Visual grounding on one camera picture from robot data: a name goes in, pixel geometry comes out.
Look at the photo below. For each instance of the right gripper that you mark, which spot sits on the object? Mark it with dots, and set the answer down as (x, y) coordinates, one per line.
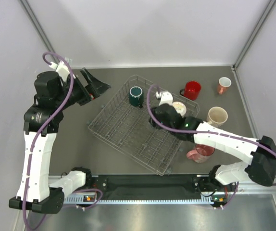
(156, 125)

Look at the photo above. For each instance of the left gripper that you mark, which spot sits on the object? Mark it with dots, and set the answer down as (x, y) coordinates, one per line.
(98, 87)

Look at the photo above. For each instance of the white floral mug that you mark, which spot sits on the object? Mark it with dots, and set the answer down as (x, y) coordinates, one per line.
(180, 108)

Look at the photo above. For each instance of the dark green mug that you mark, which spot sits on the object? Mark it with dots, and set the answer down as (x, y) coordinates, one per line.
(136, 96)

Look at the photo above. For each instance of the small orange mug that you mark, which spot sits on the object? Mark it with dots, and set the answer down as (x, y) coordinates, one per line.
(223, 84)

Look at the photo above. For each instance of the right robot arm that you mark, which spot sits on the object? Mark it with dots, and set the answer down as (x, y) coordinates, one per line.
(257, 156)

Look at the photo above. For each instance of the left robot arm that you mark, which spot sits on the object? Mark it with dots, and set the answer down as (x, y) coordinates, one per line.
(41, 125)

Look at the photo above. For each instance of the red mug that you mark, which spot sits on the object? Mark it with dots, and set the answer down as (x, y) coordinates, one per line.
(191, 90)

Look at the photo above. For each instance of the cream coral pattern mug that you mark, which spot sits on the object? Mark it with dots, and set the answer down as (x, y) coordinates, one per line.
(217, 116)

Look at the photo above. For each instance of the pink mug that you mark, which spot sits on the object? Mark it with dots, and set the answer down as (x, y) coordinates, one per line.
(200, 153)

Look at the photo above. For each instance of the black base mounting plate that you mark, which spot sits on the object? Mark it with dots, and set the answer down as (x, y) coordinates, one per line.
(152, 187)

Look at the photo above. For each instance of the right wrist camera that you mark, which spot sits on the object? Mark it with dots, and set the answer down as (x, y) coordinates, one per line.
(165, 97)

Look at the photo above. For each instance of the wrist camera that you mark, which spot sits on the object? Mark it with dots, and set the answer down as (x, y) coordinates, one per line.
(62, 70)
(165, 97)

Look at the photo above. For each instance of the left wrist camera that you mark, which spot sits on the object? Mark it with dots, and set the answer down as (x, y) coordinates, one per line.
(62, 70)

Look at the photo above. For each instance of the grey wire dish rack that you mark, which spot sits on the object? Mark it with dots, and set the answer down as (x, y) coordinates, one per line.
(127, 129)

